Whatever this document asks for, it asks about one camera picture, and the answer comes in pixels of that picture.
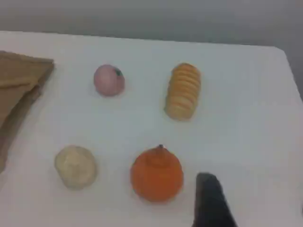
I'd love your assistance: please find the brown jute tote bag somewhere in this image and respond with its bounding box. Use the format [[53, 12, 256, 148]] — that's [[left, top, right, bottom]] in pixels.
[[0, 51, 54, 175]]

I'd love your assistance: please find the orange tangerine toy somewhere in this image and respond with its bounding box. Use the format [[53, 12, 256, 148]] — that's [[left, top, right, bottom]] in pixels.
[[130, 144, 185, 203]]

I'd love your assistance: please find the cream steamed bun toy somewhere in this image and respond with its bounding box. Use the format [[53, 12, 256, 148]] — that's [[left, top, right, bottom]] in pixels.
[[54, 145, 98, 191]]

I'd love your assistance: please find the pink peach toy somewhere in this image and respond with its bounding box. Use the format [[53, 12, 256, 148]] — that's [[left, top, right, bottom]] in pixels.
[[93, 64, 125, 97]]

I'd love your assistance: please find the long ridged bread loaf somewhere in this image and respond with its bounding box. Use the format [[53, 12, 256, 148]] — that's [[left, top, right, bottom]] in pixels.
[[164, 62, 202, 122]]

